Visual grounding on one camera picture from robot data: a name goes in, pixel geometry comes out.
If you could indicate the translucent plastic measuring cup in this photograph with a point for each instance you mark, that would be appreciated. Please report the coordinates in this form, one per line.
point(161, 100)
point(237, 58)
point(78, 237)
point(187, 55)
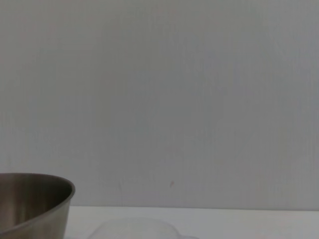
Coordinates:
point(139, 230)

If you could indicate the large stainless steel bowl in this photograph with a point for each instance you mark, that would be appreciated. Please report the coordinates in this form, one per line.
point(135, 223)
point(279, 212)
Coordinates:
point(30, 204)

